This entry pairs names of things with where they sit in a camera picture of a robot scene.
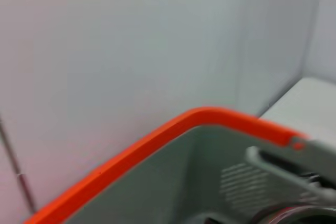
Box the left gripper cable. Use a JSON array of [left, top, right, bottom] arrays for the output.
[[0, 118, 35, 215]]

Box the glass teacup black base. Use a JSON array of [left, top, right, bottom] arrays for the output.
[[250, 203, 336, 224]]

